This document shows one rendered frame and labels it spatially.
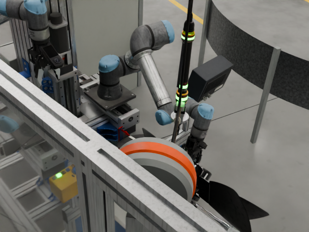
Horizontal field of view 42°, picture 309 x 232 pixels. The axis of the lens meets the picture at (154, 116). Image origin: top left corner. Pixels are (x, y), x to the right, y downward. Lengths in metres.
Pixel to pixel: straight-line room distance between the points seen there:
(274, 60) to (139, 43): 1.59
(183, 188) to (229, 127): 3.20
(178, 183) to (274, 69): 2.69
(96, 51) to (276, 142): 1.83
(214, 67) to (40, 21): 1.10
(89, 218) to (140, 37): 1.35
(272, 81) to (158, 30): 1.65
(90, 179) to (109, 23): 3.14
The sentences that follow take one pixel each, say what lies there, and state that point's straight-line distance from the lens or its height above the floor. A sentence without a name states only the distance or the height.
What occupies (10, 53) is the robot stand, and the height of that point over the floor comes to 1.23.
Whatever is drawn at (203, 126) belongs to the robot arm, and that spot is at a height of 1.26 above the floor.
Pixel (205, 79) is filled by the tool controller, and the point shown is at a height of 1.23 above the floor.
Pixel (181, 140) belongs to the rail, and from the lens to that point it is 2.41.
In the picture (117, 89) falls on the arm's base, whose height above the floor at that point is 1.09.
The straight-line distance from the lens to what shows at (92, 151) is 0.54.
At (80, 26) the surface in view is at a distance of 3.45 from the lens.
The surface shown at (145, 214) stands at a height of 2.03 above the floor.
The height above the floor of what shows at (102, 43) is 0.67.
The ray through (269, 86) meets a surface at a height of 0.63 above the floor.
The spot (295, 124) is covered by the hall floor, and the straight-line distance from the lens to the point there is 4.12.
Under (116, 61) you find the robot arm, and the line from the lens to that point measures 2.24.
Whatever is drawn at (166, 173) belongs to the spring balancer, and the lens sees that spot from 0.67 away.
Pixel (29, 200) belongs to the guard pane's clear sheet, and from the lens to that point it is 0.94.
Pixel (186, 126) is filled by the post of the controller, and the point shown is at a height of 0.91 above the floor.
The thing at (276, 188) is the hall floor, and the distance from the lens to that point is 3.42.
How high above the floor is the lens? 2.42
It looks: 38 degrees down
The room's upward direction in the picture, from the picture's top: 3 degrees clockwise
